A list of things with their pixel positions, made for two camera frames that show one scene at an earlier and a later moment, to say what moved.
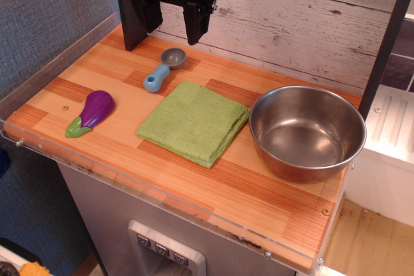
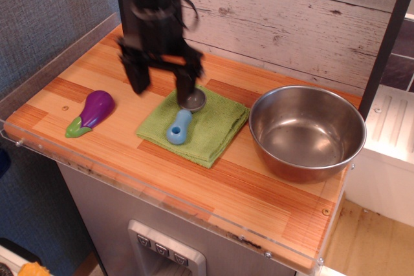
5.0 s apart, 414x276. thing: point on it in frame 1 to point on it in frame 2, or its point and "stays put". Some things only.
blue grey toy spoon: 173,58 to 176,133
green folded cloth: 191,119 stays put
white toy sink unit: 381,178 stays put
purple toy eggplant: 98,105 stays put
